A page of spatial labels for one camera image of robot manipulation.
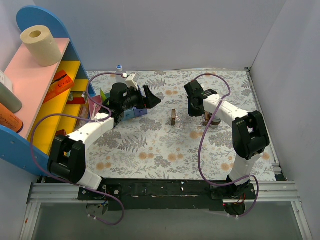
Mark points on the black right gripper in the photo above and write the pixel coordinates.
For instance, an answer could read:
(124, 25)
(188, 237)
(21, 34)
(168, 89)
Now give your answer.
(192, 107)

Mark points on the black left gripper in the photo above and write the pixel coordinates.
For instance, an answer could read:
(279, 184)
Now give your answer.
(142, 99)

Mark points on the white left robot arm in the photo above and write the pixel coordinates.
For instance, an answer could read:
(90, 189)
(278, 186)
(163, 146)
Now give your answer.
(67, 159)

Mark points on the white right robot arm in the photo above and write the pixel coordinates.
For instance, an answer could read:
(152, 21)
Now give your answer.
(249, 132)

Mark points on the clear textured tray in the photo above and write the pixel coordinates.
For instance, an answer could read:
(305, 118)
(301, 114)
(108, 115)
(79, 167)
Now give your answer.
(184, 122)

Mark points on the purple drawer box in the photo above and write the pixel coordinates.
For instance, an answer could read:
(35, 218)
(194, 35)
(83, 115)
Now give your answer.
(140, 112)

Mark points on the clear plastic water bottle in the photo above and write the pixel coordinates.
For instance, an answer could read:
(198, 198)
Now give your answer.
(119, 74)

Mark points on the teal drawer box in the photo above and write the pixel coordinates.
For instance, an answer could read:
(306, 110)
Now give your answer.
(106, 96)

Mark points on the pink drawer box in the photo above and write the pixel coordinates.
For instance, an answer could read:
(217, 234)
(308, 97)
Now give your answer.
(93, 107)

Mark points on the orange box on shelf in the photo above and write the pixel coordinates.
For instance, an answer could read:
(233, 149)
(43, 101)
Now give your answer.
(61, 83)

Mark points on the small red box low shelf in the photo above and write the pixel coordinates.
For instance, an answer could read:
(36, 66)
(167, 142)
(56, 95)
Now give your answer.
(61, 132)

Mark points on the blue pink yellow shelf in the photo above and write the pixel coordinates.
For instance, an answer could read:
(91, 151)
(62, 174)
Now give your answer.
(30, 85)

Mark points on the beige paper towel roll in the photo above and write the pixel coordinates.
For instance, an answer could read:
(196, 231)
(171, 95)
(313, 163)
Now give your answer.
(40, 42)

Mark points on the grey green bottle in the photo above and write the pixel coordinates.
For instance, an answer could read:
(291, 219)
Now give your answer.
(9, 100)

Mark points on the orange tube on shelf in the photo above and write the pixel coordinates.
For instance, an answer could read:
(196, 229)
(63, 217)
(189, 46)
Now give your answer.
(10, 120)

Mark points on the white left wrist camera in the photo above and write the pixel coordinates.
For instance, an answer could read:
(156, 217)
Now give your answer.
(131, 80)

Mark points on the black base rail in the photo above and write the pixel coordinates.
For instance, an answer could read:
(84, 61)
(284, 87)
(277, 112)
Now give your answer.
(162, 194)

